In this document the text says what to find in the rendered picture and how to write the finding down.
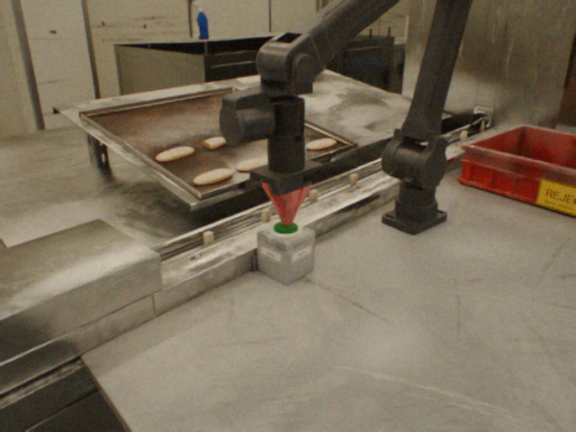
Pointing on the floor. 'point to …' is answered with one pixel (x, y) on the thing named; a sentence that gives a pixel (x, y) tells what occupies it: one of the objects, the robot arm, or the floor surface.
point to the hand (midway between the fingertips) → (286, 220)
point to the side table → (372, 334)
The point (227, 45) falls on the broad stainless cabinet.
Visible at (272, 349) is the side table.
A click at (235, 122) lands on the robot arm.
